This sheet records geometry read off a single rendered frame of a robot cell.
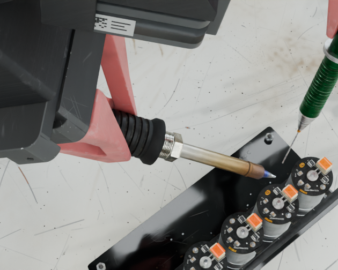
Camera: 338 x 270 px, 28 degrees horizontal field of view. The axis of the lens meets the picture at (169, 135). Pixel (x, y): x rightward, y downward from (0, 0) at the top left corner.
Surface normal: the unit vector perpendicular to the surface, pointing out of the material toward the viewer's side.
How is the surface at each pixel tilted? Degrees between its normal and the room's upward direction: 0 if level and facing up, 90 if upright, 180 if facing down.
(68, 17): 90
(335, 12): 92
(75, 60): 63
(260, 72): 0
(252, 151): 0
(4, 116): 27
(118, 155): 99
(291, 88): 0
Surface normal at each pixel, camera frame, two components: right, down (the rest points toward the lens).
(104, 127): 0.99, 0.07
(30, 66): 0.88, -0.09
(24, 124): -0.45, -0.41
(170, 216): 0.00, -0.40
